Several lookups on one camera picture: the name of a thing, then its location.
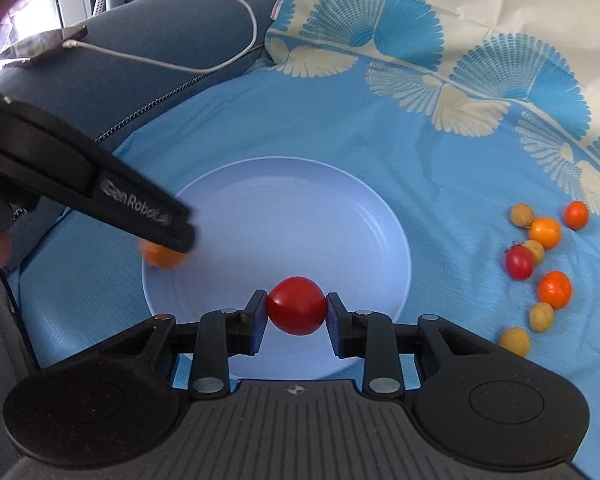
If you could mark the plastic-wrapped orange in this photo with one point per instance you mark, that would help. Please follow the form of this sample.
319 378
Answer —
161 257

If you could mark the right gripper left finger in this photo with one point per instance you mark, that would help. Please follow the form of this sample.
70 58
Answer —
220 335

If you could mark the red cherry tomato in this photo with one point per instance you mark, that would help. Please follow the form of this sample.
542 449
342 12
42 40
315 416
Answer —
297 306

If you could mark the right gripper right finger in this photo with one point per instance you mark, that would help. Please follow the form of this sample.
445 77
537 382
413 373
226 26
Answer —
369 336

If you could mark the black smartphone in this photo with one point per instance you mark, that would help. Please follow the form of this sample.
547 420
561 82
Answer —
38 47

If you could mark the tan longan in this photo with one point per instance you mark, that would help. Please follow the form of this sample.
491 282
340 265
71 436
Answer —
516 340
536 249
521 215
541 317

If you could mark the blue fan-pattern bed sheet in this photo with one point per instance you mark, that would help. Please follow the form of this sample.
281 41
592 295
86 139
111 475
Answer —
451 110

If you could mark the red tomato with stem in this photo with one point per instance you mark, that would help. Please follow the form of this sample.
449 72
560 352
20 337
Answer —
519 263

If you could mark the light blue plate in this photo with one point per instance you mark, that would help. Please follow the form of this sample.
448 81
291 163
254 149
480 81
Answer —
262 220

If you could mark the tan longan top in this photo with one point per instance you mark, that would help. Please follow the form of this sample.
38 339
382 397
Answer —
521 215

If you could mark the blue sofa armrest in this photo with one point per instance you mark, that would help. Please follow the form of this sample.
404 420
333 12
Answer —
135 63

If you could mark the small orange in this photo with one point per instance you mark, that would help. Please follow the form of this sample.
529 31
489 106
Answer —
576 215
555 289
546 231

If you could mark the tan longan bottom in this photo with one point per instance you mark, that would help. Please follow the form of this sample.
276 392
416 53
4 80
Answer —
516 340

